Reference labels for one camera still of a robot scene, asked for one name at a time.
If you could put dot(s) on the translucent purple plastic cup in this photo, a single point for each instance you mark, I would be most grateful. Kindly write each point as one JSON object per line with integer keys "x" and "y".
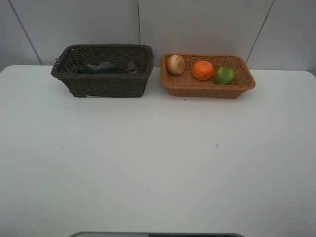
{"x": 130, "y": 67}

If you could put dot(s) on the orange tangerine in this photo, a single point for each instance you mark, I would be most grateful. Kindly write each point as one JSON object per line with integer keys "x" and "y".
{"x": 203, "y": 70}

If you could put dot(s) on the dark green pump bottle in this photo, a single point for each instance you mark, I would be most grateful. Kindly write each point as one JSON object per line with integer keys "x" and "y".
{"x": 101, "y": 68}

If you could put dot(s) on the green papaya fruit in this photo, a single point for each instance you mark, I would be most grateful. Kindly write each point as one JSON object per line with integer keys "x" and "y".
{"x": 225, "y": 75}

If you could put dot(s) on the orange wicker basket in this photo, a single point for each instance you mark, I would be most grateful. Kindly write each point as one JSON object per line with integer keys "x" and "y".
{"x": 186, "y": 85}

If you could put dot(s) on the dark brown wicker basket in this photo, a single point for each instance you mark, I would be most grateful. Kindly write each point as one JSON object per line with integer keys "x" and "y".
{"x": 118, "y": 85}

